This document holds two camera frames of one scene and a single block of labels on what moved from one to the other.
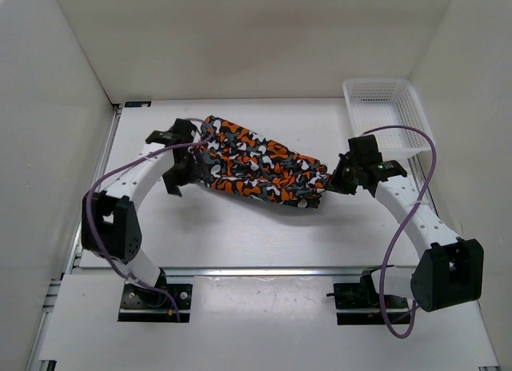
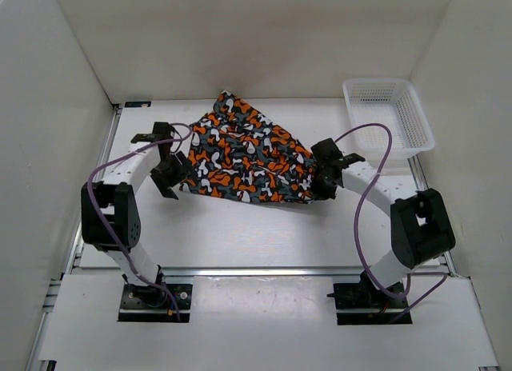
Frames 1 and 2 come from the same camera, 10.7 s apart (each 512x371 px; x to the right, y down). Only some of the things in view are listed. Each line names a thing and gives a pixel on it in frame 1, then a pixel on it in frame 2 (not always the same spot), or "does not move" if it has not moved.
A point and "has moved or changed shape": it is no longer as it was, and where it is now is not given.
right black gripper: [336, 184] -> [317, 192]
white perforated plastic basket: [378, 102] does not move
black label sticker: [138, 104] does not move
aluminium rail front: [102, 271] does not move
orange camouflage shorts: [240, 159] has moved or changed shape
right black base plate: [357, 304] does not move
